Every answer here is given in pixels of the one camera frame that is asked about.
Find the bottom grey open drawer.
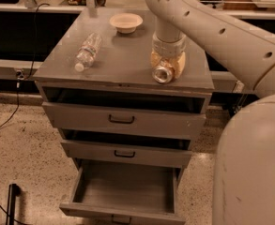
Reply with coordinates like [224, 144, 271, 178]
[60, 160, 185, 225]

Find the white paper bowl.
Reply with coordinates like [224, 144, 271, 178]
[110, 13, 143, 34]

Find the black hanging cable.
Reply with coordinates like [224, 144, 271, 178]
[0, 3, 52, 135]

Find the top grey drawer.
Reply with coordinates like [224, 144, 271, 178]
[42, 102, 206, 140]

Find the orange soda can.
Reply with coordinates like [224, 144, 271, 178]
[152, 65, 175, 83]

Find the black floor stand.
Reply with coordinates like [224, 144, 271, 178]
[5, 184, 21, 225]

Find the clear plastic water bottle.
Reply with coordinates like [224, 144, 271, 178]
[74, 33, 102, 72]

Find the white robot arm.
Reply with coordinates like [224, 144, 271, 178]
[145, 0, 275, 225]

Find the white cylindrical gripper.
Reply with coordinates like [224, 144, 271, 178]
[150, 34, 186, 80]

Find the middle grey drawer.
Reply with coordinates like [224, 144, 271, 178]
[61, 140, 191, 168]

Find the grey metal drawer cabinet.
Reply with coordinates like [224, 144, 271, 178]
[33, 7, 215, 173]

